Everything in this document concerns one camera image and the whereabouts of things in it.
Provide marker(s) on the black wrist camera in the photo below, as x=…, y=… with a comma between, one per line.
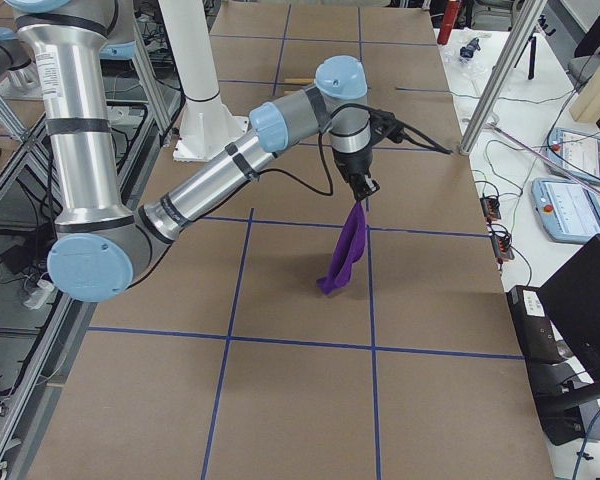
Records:
x=384, y=125

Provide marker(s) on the upper blue teach pendant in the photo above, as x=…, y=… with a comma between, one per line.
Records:
x=577, y=152

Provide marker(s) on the white camera mast pedestal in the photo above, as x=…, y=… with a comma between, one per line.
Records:
x=207, y=125

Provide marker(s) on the orange terminal block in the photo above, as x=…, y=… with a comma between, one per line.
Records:
x=491, y=208
x=502, y=247

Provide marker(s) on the black monitor with stand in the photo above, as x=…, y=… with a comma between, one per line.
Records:
x=571, y=301

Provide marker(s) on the lower blue teach pendant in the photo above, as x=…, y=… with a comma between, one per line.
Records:
x=568, y=212

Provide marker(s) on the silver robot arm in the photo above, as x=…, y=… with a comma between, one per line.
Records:
x=103, y=246

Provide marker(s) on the blue teach pendant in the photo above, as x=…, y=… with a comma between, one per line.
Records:
x=568, y=212
x=577, y=152

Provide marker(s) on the black box on table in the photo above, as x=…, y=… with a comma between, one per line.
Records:
x=533, y=328

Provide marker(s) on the purple towel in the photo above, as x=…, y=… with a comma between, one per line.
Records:
x=349, y=249

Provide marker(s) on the aluminium frame post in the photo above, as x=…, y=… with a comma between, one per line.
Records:
x=513, y=47

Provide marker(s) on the clear crumpled plastic bag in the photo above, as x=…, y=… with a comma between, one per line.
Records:
x=474, y=69

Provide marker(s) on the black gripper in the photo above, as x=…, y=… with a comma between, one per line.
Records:
x=352, y=163

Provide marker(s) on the red cylinder bottle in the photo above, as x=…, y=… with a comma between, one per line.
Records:
x=448, y=22

